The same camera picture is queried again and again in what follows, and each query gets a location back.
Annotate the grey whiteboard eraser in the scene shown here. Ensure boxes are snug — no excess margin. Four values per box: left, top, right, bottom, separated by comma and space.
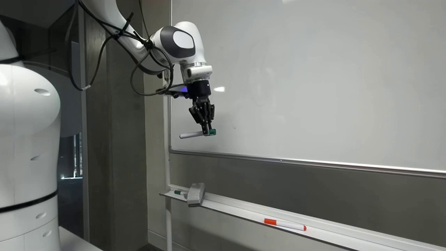
186, 181, 206, 207

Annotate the large whiteboard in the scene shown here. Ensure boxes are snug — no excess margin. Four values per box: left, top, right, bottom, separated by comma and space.
167, 0, 446, 180

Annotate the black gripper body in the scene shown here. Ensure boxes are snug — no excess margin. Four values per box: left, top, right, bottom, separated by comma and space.
186, 81, 212, 112

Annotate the white whiteboard stand post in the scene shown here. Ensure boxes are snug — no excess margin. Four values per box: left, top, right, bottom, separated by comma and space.
159, 92, 174, 251

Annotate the white marker tray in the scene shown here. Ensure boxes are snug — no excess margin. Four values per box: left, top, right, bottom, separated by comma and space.
159, 184, 446, 251

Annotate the red whiteboard marker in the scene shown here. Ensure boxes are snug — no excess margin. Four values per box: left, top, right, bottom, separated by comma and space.
262, 216, 308, 233

